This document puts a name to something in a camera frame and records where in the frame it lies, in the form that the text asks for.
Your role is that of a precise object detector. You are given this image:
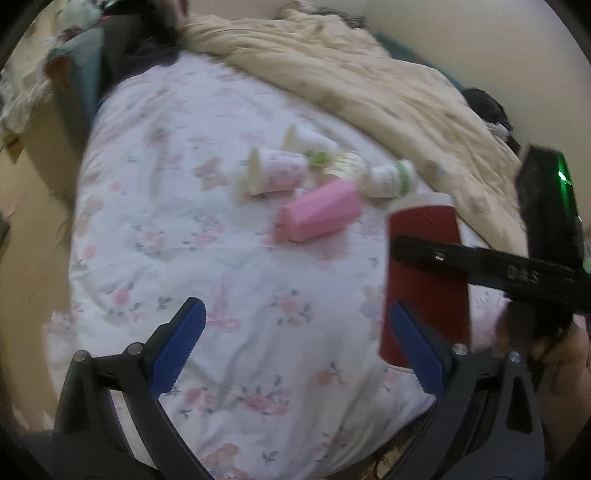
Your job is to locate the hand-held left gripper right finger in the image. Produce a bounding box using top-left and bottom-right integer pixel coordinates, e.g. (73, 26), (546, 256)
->
(389, 300), (548, 480)

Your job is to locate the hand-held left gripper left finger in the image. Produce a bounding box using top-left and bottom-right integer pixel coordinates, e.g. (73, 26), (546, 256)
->
(52, 297), (216, 480)

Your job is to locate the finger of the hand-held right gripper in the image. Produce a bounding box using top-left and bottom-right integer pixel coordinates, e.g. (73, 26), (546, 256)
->
(392, 235), (591, 315)

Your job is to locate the red cup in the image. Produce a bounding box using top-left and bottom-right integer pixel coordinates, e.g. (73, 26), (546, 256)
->
(378, 192), (471, 372)

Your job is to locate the white cup with green label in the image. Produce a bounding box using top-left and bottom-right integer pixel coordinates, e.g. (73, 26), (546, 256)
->
(365, 159), (416, 199)

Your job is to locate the cream patterned cup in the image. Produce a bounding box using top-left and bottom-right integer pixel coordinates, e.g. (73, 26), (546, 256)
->
(323, 151), (370, 182)

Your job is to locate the white cup with pink print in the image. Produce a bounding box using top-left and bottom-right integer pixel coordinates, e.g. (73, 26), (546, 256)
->
(240, 147), (309, 200)

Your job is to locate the plain white cup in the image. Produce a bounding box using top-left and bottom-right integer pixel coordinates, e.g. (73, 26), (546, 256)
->
(281, 124), (335, 155)

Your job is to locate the person's right hand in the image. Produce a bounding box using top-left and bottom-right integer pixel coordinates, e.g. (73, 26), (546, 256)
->
(496, 302), (591, 467)

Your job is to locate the white floral bed sheet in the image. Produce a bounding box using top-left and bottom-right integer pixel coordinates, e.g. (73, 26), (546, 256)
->
(44, 51), (509, 480)

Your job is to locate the cream quilt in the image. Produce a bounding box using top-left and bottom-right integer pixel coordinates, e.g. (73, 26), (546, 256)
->
(185, 9), (532, 252)

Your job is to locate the teal cushion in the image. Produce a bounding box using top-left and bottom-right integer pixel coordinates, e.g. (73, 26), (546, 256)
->
(45, 25), (109, 153)

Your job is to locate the floral cloth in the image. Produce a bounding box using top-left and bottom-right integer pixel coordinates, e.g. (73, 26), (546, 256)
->
(0, 0), (100, 134)

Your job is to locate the dark cloth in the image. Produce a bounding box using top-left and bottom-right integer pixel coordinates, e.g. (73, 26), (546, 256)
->
(99, 0), (192, 100)

